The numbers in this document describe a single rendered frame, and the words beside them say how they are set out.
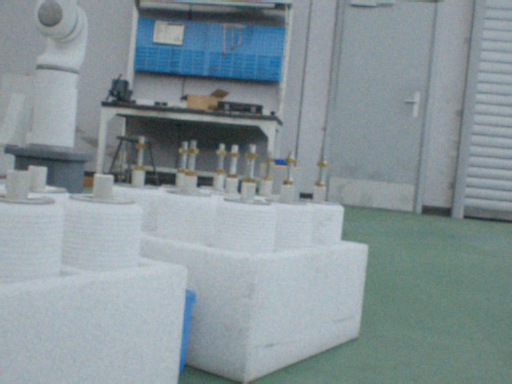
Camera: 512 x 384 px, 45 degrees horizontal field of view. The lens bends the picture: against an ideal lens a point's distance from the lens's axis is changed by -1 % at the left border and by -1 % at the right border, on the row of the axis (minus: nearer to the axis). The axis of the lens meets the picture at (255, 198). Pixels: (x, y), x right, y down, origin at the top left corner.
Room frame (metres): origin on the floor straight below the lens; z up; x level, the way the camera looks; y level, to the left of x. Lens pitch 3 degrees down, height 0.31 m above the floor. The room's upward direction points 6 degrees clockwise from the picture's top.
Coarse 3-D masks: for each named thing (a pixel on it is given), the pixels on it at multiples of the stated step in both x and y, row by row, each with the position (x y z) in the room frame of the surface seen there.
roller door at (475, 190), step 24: (480, 0) 5.96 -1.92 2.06; (504, 0) 5.97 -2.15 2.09; (480, 24) 5.95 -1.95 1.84; (504, 24) 5.96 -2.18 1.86; (480, 48) 5.95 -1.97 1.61; (504, 48) 5.96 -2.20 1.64; (480, 72) 6.00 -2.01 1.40; (504, 72) 5.96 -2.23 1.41; (480, 96) 5.98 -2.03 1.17; (504, 96) 5.96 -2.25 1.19; (480, 120) 5.98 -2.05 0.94; (504, 120) 5.95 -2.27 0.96; (480, 144) 5.98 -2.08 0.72; (504, 144) 5.95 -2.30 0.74; (456, 168) 6.01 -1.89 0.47; (480, 168) 5.98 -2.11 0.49; (504, 168) 5.96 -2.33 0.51; (456, 192) 5.96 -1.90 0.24; (480, 192) 5.97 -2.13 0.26; (504, 192) 5.95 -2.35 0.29; (456, 216) 5.96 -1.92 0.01; (480, 216) 5.96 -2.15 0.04; (504, 216) 5.95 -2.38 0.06
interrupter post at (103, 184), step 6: (96, 174) 0.73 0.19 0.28; (96, 180) 0.72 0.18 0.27; (102, 180) 0.72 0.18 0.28; (108, 180) 0.72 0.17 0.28; (96, 186) 0.72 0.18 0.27; (102, 186) 0.72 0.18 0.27; (108, 186) 0.72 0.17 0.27; (96, 192) 0.72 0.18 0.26; (102, 192) 0.72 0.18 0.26; (108, 192) 0.72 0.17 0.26; (96, 198) 0.72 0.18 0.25; (102, 198) 0.72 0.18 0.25; (108, 198) 0.72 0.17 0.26
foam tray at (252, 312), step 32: (160, 256) 0.96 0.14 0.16; (192, 256) 0.93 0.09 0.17; (224, 256) 0.90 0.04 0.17; (256, 256) 0.89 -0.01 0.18; (288, 256) 0.94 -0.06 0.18; (320, 256) 1.03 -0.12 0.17; (352, 256) 1.13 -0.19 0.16; (192, 288) 0.93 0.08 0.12; (224, 288) 0.89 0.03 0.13; (256, 288) 0.87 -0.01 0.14; (288, 288) 0.95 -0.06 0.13; (320, 288) 1.04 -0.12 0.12; (352, 288) 1.15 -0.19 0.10; (192, 320) 0.92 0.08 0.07; (224, 320) 0.89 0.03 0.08; (256, 320) 0.88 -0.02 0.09; (288, 320) 0.96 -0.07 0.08; (320, 320) 1.05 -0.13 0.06; (352, 320) 1.16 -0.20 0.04; (192, 352) 0.92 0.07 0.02; (224, 352) 0.89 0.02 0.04; (256, 352) 0.89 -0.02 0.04; (288, 352) 0.97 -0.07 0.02; (320, 352) 1.06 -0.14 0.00
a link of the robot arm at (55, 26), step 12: (48, 0) 1.32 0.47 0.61; (60, 0) 1.32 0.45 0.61; (72, 0) 1.32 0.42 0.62; (36, 12) 1.33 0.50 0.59; (48, 12) 1.32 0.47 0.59; (60, 12) 1.32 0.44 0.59; (72, 12) 1.33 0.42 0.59; (36, 24) 1.33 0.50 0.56; (48, 24) 1.32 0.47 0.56; (60, 24) 1.32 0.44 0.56; (72, 24) 1.34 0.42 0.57; (48, 36) 1.33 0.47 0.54; (60, 36) 1.34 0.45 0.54
